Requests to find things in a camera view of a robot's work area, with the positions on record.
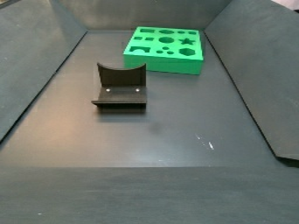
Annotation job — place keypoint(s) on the black curved object stand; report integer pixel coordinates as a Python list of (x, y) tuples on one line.
[(121, 86)]

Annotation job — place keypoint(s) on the green shape sorter block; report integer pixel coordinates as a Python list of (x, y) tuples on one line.
[(165, 49)]

